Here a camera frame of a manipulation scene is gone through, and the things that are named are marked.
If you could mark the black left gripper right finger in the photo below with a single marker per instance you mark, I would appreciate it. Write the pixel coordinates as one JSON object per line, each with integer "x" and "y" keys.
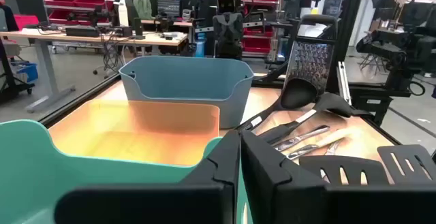
{"x": 340, "y": 207}

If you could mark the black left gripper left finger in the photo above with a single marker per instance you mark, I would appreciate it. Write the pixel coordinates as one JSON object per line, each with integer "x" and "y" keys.
{"x": 153, "y": 203}

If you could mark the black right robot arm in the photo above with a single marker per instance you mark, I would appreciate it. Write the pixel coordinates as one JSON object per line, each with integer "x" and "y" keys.
{"x": 422, "y": 47}

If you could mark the silver aluminium extrusion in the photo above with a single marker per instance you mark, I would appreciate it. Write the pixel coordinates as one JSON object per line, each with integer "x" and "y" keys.
{"x": 343, "y": 81}

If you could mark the metal box grater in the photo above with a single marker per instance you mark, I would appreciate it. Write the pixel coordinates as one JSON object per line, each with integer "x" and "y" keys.
{"x": 311, "y": 60}

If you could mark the orange translucent plastic bin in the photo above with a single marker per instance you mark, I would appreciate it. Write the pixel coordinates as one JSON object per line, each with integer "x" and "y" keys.
{"x": 136, "y": 132}

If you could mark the green plastic bin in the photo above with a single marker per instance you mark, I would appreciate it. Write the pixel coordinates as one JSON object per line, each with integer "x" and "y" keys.
{"x": 51, "y": 169}

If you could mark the blue-grey plastic bin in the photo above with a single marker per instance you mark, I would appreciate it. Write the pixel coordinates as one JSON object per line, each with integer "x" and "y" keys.
{"x": 187, "y": 77}

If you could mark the small grey black robot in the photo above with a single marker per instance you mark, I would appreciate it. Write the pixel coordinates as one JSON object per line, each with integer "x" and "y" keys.
{"x": 227, "y": 30}

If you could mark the wooden desk with grey legs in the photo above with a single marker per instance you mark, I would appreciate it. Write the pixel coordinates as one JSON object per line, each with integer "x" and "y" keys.
{"x": 153, "y": 39}

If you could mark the blue crate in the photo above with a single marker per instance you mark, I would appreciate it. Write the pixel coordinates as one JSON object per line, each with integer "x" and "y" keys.
{"x": 29, "y": 72}

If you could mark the flat black box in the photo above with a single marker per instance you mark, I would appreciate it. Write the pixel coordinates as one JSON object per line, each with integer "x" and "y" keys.
{"x": 81, "y": 31}

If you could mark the white device on desk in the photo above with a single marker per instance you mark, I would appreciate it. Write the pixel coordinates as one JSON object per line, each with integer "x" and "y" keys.
{"x": 123, "y": 13}

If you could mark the green chair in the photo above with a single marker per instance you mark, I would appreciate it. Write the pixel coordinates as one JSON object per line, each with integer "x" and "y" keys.
{"x": 142, "y": 7}

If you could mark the red box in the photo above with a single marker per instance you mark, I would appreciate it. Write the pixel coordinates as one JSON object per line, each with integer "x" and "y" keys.
{"x": 25, "y": 21}

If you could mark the person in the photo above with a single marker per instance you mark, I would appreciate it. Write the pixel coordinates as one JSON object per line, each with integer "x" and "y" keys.
{"x": 8, "y": 18}

